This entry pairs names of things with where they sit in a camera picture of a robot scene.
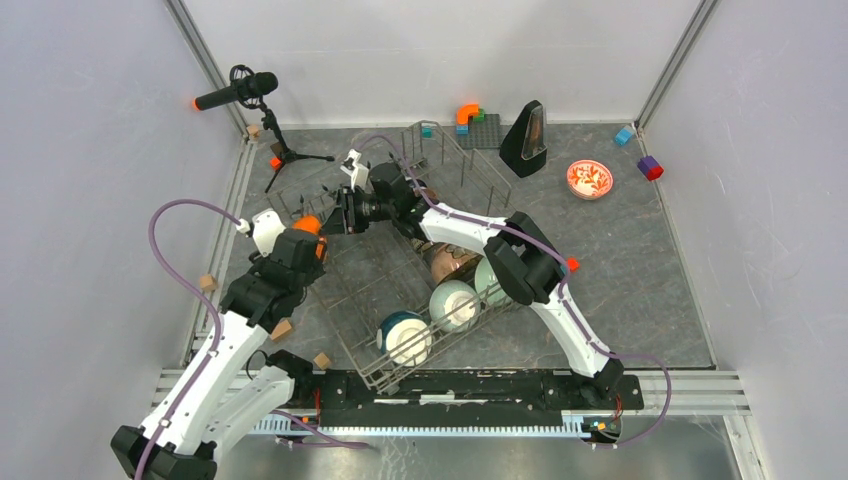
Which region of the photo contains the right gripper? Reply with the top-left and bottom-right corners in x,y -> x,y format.
318,188 -> 395,239

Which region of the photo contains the teal bowl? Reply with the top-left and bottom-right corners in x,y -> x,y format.
376,311 -> 433,367

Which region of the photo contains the black microphone tripod stand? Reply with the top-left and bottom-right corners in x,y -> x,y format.
258,100 -> 335,194

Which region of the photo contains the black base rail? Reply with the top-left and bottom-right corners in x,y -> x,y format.
282,369 -> 645,428

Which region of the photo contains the wooden block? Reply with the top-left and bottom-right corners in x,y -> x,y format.
270,319 -> 294,342

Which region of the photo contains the black microphone orange tip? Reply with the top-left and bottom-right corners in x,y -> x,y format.
192,64 -> 279,111

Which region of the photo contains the light green ribbed bowl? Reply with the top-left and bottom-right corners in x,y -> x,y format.
429,280 -> 481,333

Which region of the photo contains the orange curved toy block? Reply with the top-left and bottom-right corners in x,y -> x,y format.
455,103 -> 480,126

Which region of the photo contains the grey studded base plate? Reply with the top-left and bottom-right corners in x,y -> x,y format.
455,114 -> 503,150

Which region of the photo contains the purple red toy block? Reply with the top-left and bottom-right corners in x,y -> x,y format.
637,155 -> 664,181

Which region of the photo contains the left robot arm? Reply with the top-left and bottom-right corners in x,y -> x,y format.
110,210 -> 327,479

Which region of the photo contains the white bowl orange pattern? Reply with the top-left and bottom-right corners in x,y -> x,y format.
566,159 -> 614,200

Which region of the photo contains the grey wire dish rack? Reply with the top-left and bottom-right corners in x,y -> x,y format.
264,120 -> 551,397

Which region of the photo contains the pale green bowl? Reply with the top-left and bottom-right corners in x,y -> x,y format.
474,258 -> 512,307

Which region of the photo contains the small wooden cube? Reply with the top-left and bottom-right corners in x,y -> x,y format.
198,274 -> 218,293

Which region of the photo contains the black metronome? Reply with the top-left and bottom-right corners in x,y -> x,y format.
499,100 -> 548,178

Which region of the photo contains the pink brown flower bowl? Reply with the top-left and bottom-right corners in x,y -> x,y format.
430,243 -> 482,285

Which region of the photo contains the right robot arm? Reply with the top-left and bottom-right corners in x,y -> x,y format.
322,157 -> 624,408

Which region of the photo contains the blue toy block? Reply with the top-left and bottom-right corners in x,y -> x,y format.
614,125 -> 636,146

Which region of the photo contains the wooden cube near rail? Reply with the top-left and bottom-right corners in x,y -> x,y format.
313,352 -> 332,370

